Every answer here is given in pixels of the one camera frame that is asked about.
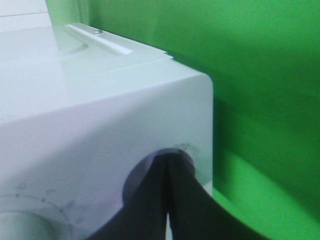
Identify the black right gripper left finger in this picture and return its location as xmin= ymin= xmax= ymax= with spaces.
xmin=89 ymin=154 xmax=168 ymax=240

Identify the white microwave oven body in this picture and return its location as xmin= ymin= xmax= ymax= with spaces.
xmin=0 ymin=23 xmax=213 ymax=240

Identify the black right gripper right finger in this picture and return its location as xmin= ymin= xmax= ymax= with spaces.
xmin=166 ymin=153 xmax=267 ymax=240

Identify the lower white microwave knob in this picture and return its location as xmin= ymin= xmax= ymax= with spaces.
xmin=0 ymin=210 xmax=68 ymax=240

